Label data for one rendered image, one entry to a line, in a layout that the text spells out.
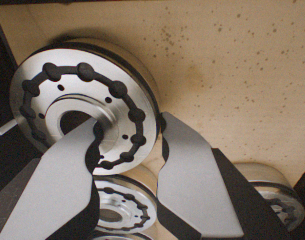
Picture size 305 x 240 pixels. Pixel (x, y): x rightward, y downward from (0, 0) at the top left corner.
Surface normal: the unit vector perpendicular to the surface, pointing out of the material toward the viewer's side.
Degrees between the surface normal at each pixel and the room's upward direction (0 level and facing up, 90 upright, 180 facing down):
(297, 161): 0
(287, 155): 0
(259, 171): 90
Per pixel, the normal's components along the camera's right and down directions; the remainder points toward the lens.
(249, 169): -0.09, -0.84
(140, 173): 0.64, -0.62
